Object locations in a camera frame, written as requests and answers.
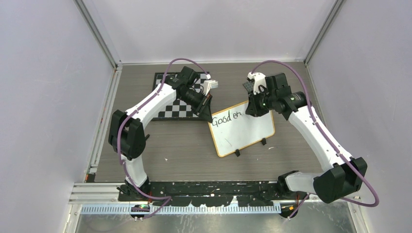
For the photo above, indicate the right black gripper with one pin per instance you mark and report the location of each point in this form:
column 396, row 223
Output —
column 253, row 108

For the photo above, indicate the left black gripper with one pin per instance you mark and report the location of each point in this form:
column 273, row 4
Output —
column 205, row 113

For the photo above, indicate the black white checkerboard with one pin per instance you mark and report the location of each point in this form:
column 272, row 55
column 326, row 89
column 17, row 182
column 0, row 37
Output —
column 178, row 109

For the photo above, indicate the yellow framed whiteboard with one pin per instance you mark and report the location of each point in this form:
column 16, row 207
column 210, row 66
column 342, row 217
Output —
column 232, row 129

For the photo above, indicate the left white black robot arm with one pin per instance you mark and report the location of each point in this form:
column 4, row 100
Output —
column 127, row 128

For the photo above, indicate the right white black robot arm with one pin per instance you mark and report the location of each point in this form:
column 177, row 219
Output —
column 340, row 170

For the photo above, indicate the grey lego baseplate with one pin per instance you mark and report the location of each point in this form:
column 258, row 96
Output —
column 249, row 86

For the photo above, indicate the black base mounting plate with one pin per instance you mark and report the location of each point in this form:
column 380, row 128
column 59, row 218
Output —
column 210, row 194

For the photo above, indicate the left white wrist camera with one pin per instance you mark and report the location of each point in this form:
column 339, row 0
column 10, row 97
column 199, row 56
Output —
column 207, row 85

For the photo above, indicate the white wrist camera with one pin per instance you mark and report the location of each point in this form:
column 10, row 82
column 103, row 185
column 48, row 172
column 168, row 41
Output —
column 259, row 82
column 207, row 85

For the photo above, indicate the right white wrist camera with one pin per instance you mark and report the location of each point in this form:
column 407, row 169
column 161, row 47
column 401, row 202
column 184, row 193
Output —
column 259, row 82

